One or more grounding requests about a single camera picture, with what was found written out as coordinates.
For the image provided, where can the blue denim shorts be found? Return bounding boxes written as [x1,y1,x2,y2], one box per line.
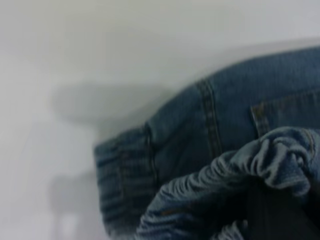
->
[92,46,320,240]

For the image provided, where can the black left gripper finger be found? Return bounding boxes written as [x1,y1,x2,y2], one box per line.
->
[247,174,311,240]

